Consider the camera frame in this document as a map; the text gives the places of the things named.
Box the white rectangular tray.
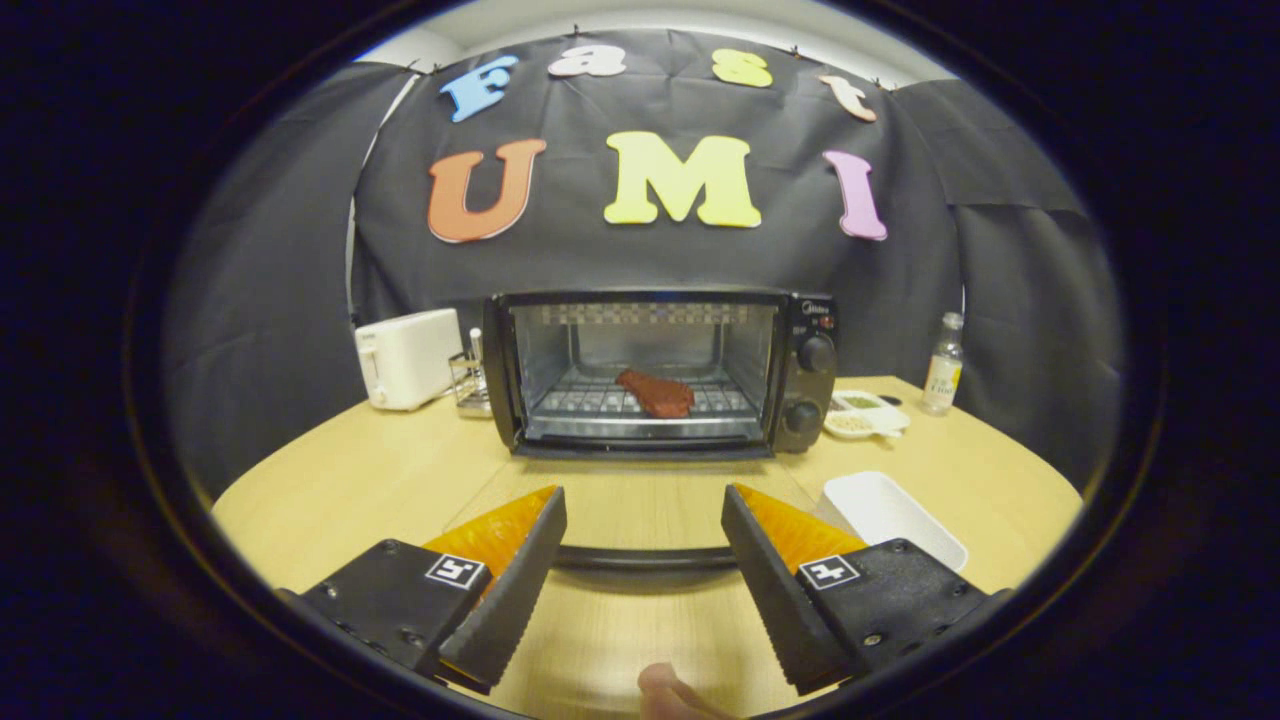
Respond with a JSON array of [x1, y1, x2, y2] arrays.
[[815, 470, 969, 573]]

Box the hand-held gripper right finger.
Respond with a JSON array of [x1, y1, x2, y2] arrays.
[[720, 483, 1011, 696]]

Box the black backdrop cloth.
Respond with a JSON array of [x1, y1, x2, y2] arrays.
[[165, 30, 1126, 501]]

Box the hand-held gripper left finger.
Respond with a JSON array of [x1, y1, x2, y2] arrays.
[[275, 485, 568, 696]]

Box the black toaster oven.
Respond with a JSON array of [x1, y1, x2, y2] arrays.
[[445, 288, 841, 573]]

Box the white divided dish with beans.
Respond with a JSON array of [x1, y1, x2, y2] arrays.
[[823, 389, 913, 441]]

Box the reddish brown meat slice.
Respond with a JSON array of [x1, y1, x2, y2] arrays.
[[614, 368, 696, 420]]

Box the metal wire rack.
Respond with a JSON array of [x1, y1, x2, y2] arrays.
[[448, 328, 493, 418]]

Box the clear plastic bottle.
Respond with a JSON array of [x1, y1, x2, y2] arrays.
[[921, 311, 966, 416]]

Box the white bread toaster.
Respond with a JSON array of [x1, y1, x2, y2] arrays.
[[354, 308, 464, 412]]

